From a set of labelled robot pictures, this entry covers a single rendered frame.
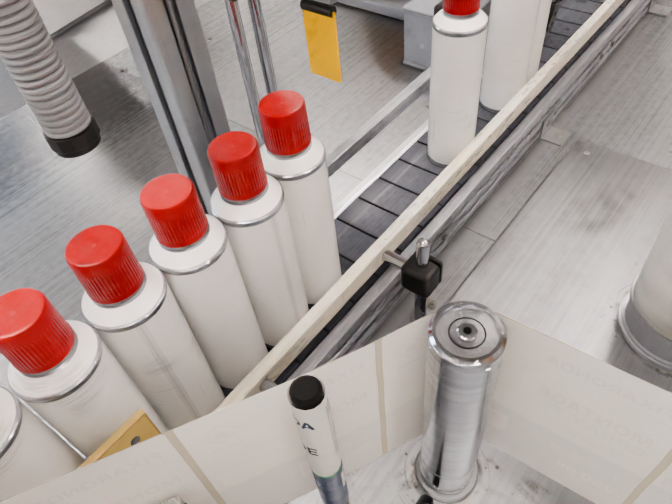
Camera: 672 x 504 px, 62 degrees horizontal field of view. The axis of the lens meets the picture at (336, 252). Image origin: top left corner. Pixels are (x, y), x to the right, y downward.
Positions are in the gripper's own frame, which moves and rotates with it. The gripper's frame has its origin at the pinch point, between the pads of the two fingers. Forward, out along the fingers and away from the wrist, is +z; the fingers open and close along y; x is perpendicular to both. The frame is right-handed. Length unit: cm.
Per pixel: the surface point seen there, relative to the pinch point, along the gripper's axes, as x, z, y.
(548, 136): -2.8, 12.7, 6.5
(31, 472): -69, 18, 3
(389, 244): -35.9, 16.4, 4.4
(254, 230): -52, 10, 2
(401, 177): -24.3, 15.5, -1.9
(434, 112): -23.0, 7.8, -0.4
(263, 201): -51, 8, 2
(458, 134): -21.7, 9.6, 2.3
